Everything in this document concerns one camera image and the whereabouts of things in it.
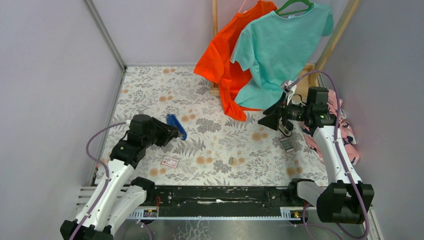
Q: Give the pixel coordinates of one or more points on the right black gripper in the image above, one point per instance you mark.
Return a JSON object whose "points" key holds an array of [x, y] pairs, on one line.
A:
{"points": [[271, 120]]}

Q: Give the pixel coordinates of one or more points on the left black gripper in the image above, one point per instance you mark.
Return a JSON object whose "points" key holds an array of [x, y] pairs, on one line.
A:
{"points": [[168, 132]]}

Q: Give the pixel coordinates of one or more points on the blue stapler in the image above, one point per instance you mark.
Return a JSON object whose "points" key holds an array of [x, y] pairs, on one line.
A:
{"points": [[173, 121]]}

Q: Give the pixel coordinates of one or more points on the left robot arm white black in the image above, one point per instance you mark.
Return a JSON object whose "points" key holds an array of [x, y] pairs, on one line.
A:
{"points": [[104, 212]]}

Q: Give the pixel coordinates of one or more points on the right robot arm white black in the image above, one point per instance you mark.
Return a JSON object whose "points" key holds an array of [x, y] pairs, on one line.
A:
{"points": [[346, 199]]}

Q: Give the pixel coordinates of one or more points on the red staple box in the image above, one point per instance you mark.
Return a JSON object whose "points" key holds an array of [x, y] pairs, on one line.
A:
{"points": [[170, 162]]}

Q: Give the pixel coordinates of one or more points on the floral table mat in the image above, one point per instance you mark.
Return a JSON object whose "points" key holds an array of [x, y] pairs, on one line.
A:
{"points": [[213, 137]]}

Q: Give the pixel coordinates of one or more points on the teal t-shirt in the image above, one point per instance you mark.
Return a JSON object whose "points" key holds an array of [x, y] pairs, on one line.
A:
{"points": [[275, 49]]}

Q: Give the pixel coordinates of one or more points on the wooden clothes rack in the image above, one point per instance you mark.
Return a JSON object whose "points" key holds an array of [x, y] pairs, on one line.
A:
{"points": [[317, 60]]}

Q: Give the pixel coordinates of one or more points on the pink patterned cloth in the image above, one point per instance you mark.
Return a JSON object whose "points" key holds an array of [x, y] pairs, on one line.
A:
{"points": [[345, 127]]}

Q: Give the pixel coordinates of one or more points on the orange t-shirt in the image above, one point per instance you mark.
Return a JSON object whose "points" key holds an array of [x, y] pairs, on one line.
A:
{"points": [[215, 65]]}

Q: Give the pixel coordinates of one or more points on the green clothes hanger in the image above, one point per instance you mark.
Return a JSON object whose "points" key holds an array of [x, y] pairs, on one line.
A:
{"points": [[294, 7]]}

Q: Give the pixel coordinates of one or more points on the pink clothes hanger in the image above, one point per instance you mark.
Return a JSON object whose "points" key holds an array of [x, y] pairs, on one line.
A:
{"points": [[246, 5]]}

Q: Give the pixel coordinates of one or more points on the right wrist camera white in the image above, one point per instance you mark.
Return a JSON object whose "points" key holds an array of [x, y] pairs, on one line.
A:
{"points": [[288, 91]]}

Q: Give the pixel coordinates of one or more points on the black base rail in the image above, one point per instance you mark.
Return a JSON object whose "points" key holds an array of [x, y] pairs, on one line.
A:
{"points": [[219, 203]]}

